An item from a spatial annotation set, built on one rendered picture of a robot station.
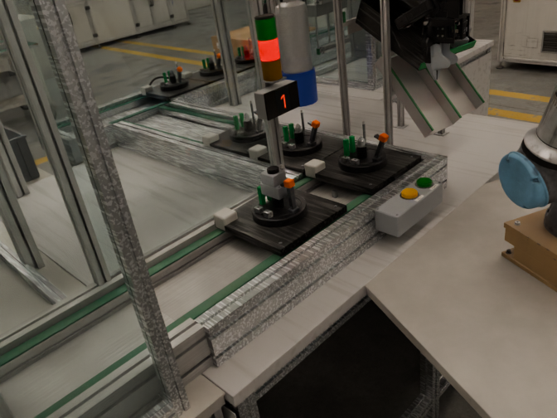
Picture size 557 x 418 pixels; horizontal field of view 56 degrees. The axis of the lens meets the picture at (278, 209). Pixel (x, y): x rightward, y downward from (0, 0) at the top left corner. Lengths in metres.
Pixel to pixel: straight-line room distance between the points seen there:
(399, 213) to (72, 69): 0.84
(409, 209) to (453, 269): 0.18
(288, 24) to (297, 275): 1.42
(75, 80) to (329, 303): 0.72
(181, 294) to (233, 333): 0.19
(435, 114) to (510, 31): 4.16
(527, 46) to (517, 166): 4.73
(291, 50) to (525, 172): 1.49
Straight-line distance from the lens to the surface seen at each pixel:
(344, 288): 1.23
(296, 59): 2.38
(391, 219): 1.30
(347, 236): 1.27
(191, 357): 1.05
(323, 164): 1.52
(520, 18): 5.77
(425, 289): 1.22
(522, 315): 1.18
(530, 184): 1.08
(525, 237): 1.26
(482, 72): 3.28
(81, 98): 0.73
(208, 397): 1.05
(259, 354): 1.10
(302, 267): 1.16
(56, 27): 0.71
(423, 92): 1.74
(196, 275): 1.25
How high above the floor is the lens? 1.62
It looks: 29 degrees down
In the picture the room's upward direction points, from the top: 9 degrees counter-clockwise
